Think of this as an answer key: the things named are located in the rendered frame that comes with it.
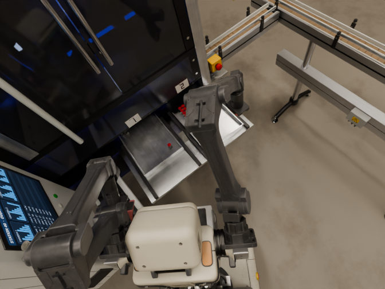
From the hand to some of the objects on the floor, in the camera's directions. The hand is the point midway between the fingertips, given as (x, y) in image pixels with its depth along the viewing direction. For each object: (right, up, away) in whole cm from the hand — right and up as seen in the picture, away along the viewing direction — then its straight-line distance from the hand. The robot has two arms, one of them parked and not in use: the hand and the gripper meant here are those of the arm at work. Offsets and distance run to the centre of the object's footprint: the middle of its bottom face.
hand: (237, 114), depth 116 cm
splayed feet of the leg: (+75, +21, +114) cm, 138 cm away
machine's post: (+2, -14, +112) cm, 113 cm away
